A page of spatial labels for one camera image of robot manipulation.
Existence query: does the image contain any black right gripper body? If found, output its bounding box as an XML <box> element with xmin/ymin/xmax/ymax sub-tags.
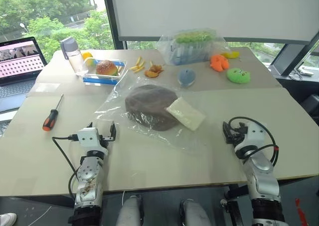
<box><xmin>229</xmin><ymin>122</ymin><xmax>249</xmax><ymax>145</ymax></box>

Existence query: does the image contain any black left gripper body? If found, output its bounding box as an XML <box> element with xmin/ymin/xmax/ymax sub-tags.
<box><xmin>99</xmin><ymin>133</ymin><xmax>116</xmax><ymax>147</ymax></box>

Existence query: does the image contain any clear plastic hat bag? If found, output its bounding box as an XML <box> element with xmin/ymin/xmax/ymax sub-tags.
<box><xmin>92</xmin><ymin>76</ymin><xmax>208</xmax><ymax>158</ymax></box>

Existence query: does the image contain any white flat packet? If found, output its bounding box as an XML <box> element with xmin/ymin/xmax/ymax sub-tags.
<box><xmin>165</xmin><ymin>97</ymin><xmax>207</xmax><ymax>132</ymax></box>

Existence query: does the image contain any white and blue tray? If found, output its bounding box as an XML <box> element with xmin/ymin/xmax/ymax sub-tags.
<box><xmin>82</xmin><ymin>57</ymin><xmax>128</xmax><ymax>87</ymax></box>

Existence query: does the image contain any green plush toy with face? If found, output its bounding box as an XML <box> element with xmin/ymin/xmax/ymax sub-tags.
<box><xmin>226</xmin><ymin>67</ymin><xmax>251</xmax><ymax>85</ymax></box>

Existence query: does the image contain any toy hamburger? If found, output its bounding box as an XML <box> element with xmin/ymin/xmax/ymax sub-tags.
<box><xmin>95</xmin><ymin>59</ymin><xmax>119</xmax><ymax>77</ymax></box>

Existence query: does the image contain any blue grey plush toy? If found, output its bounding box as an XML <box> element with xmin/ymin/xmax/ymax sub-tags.
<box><xmin>177</xmin><ymin>69</ymin><xmax>197</xmax><ymax>88</ymax></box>

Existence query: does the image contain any orange plush toy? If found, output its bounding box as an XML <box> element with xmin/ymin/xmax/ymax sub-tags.
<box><xmin>209</xmin><ymin>54</ymin><xmax>230</xmax><ymax>73</ymax></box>

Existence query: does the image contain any black table leg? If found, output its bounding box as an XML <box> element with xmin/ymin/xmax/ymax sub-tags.
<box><xmin>220</xmin><ymin>183</ymin><xmax>247</xmax><ymax>226</ymax></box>

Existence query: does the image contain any clear bottle with grey lid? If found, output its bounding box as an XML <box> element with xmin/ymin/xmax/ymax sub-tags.
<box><xmin>60</xmin><ymin>36</ymin><xmax>89</xmax><ymax>77</ymax></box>

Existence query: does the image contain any orange toy chips pile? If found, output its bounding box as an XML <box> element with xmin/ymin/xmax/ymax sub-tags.
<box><xmin>145</xmin><ymin>64</ymin><xmax>164</xmax><ymax>79</ymax></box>

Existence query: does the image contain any yellow plush toy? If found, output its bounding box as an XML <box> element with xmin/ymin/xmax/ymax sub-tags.
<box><xmin>220</xmin><ymin>51</ymin><xmax>240</xmax><ymax>59</ymax></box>

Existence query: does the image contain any black chair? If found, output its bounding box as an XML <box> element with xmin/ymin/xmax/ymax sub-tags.
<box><xmin>300</xmin><ymin>93</ymin><xmax>319</xmax><ymax>127</ymax></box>

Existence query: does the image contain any clear bag with green contents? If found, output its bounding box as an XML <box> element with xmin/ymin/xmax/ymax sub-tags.
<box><xmin>156</xmin><ymin>27</ymin><xmax>226</xmax><ymax>67</ymax></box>

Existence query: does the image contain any open laptop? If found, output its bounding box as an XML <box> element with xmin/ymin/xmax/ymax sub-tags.
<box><xmin>0</xmin><ymin>36</ymin><xmax>48</xmax><ymax>113</ymax></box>

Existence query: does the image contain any black board stand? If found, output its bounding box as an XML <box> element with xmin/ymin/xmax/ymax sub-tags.
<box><xmin>269</xmin><ymin>33</ymin><xmax>319</xmax><ymax>77</ymax></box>

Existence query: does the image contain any white power strip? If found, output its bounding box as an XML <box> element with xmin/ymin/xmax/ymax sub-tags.
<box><xmin>300</xmin><ymin>67</ymin><xmax>315</xmax><ymax>77</ymax></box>

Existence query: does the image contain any red orange floor object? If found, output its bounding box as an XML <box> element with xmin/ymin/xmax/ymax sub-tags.
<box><xmin>295</xmin><ymin>198</ymin><xmax>308</xmax><ymax>226</ymax></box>

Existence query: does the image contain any black window pillar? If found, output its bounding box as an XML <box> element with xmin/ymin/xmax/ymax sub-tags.
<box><xmin>101</xmin><ymin>0</ymin><xmax>128</xmax><ymax>50</ymax></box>

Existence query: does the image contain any white board panel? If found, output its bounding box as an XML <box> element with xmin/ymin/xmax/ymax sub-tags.
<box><xmin>109</xmin><ymin>0</ymin><xmax>319</xmax><ymax>45</ymax></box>

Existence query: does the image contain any white shoe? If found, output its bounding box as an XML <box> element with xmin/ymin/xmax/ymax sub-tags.
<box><xmin>0</xmin><ymin>212</ymin><xmax>18</xmax><ymax>226</ymax></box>

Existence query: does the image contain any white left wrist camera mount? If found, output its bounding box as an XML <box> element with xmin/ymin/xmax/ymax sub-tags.
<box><xmin>77</xmin><ymin>127</ymin><xmax>109</xmax><ymax>153</ymax></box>

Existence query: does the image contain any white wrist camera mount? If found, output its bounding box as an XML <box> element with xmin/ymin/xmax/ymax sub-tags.
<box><xmin>235</xmin><ymin>122</ymin><xmax>268</xmax><ymax>150</ymax></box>
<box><xmin>77</xmin><ymin>127</ymin><xmax>109</xmax><ymax>153</ymax></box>

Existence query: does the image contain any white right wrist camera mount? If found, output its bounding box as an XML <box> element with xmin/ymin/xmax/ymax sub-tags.
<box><xmin>235</xmin><ymin>122</ymin><xmax>268</xmax><ymax>150</ymax></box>

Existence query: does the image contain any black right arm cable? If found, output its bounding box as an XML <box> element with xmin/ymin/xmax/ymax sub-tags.
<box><xmin>227</xmin><ymin>116</ymin><xmax>279</xmax><ymax>167</ymax></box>

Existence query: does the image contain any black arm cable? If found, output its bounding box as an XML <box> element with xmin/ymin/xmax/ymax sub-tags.
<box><xmin>227</xmin><ymin>116</ymin><xmax>279</xmax><ymax>167</ymax></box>
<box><xmin>51</xmin><ymin>134</ymin><xmax>81</xmax><ymax>200</ymax></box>

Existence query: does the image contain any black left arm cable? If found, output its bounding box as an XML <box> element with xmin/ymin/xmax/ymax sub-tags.
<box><xmin>51</xmin><ymin>134</ymin><xmax>81</xmax><ymax>200</ymax></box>

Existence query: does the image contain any orange black handled screwdriver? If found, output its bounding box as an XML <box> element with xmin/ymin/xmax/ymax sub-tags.
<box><xmin>42</xmin><ymin>93</ymin><xmax>64</xmax><ymax>132</ymax></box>

